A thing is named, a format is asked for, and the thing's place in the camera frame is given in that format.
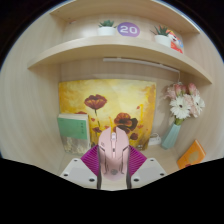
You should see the pink and white flower bouquet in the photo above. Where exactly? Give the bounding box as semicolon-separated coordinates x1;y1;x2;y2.
164;82;206;126

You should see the purple round sign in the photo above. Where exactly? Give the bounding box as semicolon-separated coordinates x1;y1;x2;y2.
117;21;141;38

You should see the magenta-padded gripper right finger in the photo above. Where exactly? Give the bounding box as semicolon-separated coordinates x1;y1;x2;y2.
126;144;168;190

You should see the orange book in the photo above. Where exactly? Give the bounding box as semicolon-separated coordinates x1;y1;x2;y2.
176;139;207;170

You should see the small white potted plant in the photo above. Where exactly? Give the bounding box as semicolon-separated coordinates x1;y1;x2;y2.
150;24;173;48
97;19;118;37

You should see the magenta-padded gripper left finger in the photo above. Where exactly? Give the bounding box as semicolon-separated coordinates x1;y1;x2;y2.
59;143;102;190

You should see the yellow poppy painting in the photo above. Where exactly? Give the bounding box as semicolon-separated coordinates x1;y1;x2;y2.
58;79;157;152

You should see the green book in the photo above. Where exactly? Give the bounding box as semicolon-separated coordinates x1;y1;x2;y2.
56;113;92;155

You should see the pink computer mouse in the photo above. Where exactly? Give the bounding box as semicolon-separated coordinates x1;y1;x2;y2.
97;126;131;182

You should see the teal faceted vase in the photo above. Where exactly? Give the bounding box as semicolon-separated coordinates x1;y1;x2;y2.
161;122;182;150

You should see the wooden shelf board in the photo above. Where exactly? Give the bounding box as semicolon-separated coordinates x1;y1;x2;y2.
49;0;201;34
27;35;213;84

